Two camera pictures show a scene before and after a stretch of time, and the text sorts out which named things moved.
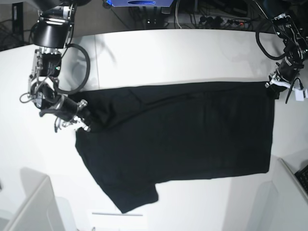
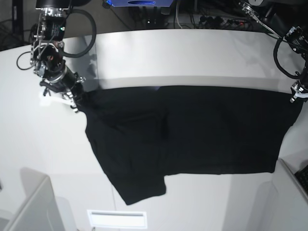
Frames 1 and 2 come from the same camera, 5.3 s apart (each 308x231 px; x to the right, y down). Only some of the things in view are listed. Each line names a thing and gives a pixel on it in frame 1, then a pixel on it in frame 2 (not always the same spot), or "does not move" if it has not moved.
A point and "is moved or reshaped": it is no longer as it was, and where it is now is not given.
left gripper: x=65 y=108 -> x=65 y=81
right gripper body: x=288 y=70 -> x=300 y=88
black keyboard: x=302 y=175 does not move
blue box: x=131 y=3 does not move
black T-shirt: x=140 y=136 is moved or reshaped
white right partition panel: x=290 y=210 does not move
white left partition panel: x=42 y=210 does not move
